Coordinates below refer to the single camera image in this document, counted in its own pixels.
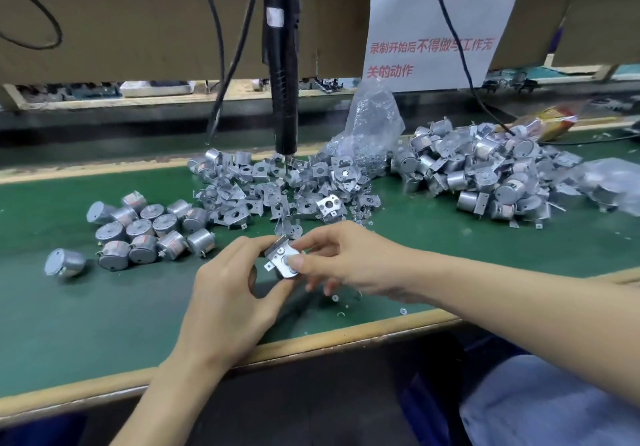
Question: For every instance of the person's left hand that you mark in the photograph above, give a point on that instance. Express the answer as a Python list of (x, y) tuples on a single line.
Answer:
[(230, 306)]

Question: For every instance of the person's right hand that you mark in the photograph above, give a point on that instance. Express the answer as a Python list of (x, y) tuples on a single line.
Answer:
[(360, 256)]

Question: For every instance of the silver metal bracket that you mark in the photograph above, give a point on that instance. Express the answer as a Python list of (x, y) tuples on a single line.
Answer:
[(278, 250)]

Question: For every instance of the pile of metal brackets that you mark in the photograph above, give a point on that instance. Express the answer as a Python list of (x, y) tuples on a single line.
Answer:
[(270, 186)]

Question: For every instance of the pile of silver motors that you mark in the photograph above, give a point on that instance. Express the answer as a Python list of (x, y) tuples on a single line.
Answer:
[(135, 230)]

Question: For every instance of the pile of assembled motors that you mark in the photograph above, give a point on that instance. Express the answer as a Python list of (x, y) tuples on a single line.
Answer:
[(480, 165)]

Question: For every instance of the black electric screwdriver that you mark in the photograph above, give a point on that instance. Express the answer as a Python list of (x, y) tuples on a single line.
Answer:
[(282, 60)]

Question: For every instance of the person's right forearm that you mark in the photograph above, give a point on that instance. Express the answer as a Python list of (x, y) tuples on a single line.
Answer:
[(545, 316)]

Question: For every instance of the small clear plastic bag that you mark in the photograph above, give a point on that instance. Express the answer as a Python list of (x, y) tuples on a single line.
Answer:
[(370, 125)]

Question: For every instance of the dark blue crate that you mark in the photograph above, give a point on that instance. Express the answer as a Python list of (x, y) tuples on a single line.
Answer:
[(425, 406)]

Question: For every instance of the green bench mat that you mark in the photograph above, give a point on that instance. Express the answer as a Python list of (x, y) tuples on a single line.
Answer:
[(40, 341)]

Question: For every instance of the grey blue trousers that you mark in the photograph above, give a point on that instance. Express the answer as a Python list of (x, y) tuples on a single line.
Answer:
[(545, 406)]

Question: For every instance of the orange packet in plastic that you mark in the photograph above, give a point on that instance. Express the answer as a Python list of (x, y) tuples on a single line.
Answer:
[(555, 118)]

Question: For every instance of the white paper sign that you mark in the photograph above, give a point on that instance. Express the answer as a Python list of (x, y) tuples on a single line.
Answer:
[(440, 25)]

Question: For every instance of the crumpled clear plastic bag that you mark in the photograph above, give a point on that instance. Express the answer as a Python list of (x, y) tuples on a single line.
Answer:
[(610, 180)]

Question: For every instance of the brown back panel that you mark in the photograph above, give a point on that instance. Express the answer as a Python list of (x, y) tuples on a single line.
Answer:
[(130, 30)]

